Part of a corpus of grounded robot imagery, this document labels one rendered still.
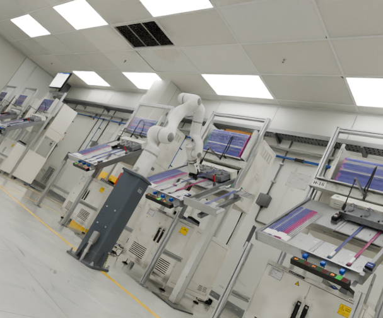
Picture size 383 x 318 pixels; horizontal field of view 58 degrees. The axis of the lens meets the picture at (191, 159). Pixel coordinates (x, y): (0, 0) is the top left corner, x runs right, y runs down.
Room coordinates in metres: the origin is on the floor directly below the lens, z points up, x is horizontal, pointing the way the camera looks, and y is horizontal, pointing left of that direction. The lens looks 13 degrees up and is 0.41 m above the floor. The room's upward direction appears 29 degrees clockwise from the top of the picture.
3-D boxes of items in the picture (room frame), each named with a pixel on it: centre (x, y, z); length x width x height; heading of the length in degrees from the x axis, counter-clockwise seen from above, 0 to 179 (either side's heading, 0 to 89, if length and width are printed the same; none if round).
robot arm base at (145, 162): (2.57, 0.29, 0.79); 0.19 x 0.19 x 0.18
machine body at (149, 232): (3.55, -0.31, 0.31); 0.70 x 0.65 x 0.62; 44
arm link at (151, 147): (2.60, 0.31, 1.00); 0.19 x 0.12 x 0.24; 49
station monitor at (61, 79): (6.83, 3.06, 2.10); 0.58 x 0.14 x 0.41; 44
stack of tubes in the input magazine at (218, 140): (3.42, -0.26, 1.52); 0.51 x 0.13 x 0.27; 44
